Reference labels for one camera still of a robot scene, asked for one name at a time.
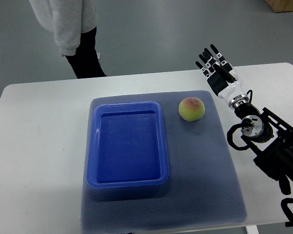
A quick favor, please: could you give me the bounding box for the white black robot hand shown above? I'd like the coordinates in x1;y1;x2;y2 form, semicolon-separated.
195;44;251;109

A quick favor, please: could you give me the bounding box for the green pink peach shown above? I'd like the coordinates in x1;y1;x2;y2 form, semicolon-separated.
178;97;205;122

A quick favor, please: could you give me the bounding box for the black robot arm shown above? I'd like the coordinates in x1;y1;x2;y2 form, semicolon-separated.
227;90;293;195

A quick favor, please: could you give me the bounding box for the brown cardboard box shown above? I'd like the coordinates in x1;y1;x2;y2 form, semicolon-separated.
265;0;293;13

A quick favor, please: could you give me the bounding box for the blue grey mesh mat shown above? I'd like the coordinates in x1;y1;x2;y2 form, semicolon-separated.
81;91;247;234

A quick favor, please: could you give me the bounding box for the blue plastic tray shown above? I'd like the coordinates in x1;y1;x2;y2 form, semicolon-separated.
86;101;169;189

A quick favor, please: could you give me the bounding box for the person in grey hoodie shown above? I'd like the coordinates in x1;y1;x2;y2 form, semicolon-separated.
30;0;106;79

